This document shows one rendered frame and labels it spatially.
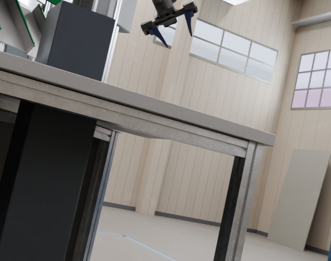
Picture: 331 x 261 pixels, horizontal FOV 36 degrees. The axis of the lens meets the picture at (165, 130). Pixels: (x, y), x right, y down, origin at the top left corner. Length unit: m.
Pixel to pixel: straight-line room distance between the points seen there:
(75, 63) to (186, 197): 9.18
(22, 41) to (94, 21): 0.44
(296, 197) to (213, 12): 4.08
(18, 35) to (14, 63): 0.72
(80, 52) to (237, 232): 0.57
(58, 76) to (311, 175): 9.20
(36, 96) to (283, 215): 9.41
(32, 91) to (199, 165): 9.50
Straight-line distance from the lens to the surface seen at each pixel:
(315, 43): 11.52
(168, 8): 1.64
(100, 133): 1.78
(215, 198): 10.72
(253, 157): 1.23
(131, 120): 1.06
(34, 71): 0.98
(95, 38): 1.27
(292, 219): 10.06
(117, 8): 3.20
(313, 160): 10.14
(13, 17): 1.75
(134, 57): 9.78
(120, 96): 1.03
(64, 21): 1.26
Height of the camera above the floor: 0.69
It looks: 6 degrees up
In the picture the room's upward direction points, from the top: 12 degrees clockwise
